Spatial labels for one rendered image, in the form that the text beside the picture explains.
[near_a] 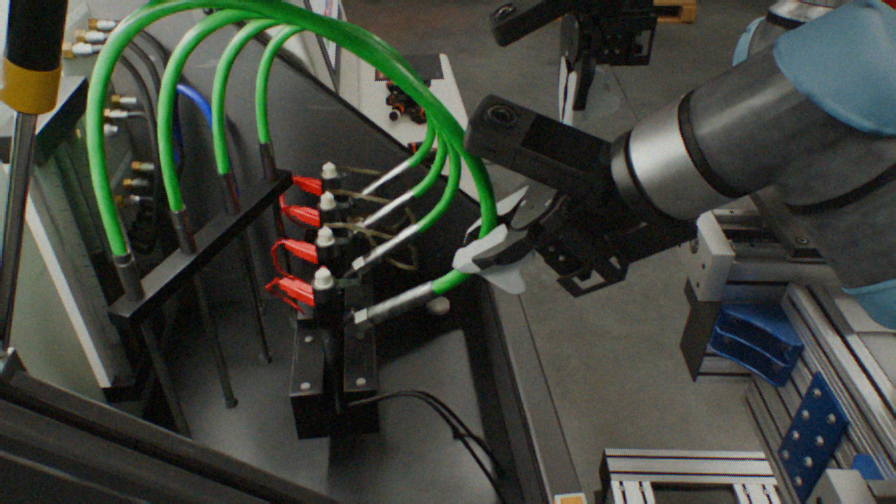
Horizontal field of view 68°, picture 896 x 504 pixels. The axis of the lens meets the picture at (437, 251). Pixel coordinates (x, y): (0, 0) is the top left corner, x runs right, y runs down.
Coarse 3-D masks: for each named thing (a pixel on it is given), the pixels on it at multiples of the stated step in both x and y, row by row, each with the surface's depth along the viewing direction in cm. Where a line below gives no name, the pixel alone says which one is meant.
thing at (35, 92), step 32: (32, 0) 22; (64, 0) 23; (32, 32) 23; (64, 32) 24; (32, 64) 24; (0, 96) 25; (32, 96) 25; (32, 128) 26; (32, 160) 27; (0, 256) 30; (0, 288) 31; (0, 320) 32; (0, 352) 33
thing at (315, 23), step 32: (160, 0) 50; (192, 0) 49; (224, 0) 49; (256, 0) 49; (128, 32) 52; (320, 32) 49; (352, 32) 49; (96, 64) 54; (384, 64) 50; (96, 96) 56; (416, 96) 51; (96, 128) 58; (448, 128) 52; (96, 160) 60; (480, 160) 53; (96, 192) 62; (480, 192) 55; (128, 256) 67; (448, 288) 61
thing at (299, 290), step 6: (282, 282) 76; (288, 282) 76; (294, 282) 76; (300, 282) 76; (282, 288) 76; (288, 288) 75; (294, 288) 75; (300, 288) 75; (306, 288) 75; (294, 294) 75; (300, 294) 75; (306, 294) 74; (312, 294) 74; (306, 300) 75; (312, 300) 74
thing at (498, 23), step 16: (528, 0) 69; (544, 0) 67; (560, 0) 67; (576, 0) 67; (496, 16) 69; (512, 16) 68; (528, 16) 68; (544, 16) 68; (560, 16) 68; (496, 32) 69; (512, 32) 69; (528, 32) 69
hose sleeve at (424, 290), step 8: (432, 280) 63; (416, 288) 63; (424, 288) 62; (432, 288) 62; (400, 296) 64; (408, 296) 63; (416, 296) 63; (424, 296) 62; (432, 296) 62; (376, 304) 66; (384, 304) 65; (392, 304) 64; (400, 304) 64; (408, 304) 63; (416, 304) 63; (368, 312) 65; (376, 312) 65; (384, 312) 64; (392, 312) 64; (400, 312) 64; (376, 320) 65; (384, 320) 65
